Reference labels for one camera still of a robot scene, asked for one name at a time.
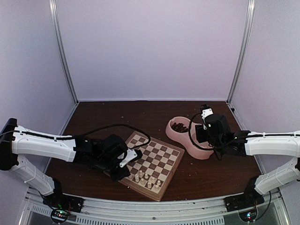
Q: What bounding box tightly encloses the white king piece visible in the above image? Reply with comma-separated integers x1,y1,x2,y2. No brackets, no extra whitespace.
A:
138,170,143,178

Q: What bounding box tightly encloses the pink double bowl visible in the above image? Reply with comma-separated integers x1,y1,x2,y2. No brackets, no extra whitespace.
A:
165,116,214,160

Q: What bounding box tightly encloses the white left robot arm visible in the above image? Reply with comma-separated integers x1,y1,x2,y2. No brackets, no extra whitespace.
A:
0,118,137,208

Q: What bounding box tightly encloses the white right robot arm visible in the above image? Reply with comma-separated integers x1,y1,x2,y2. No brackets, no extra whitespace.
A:
195,109,300,207

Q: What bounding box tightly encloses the dark chess pieces pile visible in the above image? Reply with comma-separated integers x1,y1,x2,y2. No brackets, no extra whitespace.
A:
171,122,188,133

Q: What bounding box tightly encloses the wooden chess board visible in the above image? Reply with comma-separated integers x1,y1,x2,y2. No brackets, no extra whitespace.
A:
119,138,185,202

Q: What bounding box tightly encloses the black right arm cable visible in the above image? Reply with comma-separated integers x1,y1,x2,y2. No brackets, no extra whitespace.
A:
188,113,249,161

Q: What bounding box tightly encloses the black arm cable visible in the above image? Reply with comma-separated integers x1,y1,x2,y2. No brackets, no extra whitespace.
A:
0,124,152,150
188,113,249,161

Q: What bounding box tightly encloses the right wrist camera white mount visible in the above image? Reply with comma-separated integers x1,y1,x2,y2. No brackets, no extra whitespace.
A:
200,104,213,130

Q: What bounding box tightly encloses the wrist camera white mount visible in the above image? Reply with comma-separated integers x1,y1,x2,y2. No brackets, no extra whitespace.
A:
200,104,213,130
117,149,143,168

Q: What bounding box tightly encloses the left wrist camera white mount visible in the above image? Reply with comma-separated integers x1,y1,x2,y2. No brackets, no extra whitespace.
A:
117,149,143,168

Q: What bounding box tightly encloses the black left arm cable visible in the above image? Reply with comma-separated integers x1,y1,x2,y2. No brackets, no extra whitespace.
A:
0,124,152,150

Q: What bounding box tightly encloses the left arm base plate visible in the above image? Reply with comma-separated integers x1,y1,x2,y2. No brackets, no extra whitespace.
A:
42,195,84,213

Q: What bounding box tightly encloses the front aluminium rail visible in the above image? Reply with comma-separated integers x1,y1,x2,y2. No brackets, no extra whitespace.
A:
19,188,291,225

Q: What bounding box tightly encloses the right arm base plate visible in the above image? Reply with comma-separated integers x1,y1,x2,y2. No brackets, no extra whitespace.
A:
224,193,264,212

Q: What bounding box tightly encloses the right aluminium frame post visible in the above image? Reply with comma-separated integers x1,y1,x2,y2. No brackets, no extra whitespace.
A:
226,0,255,105

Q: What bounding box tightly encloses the aluminium frame post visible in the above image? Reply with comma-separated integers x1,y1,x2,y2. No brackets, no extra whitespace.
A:
226,0,255,105
49,0,79,105

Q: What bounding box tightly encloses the left aluminium frame post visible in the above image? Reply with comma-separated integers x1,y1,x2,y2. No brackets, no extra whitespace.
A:
49,0,79,105

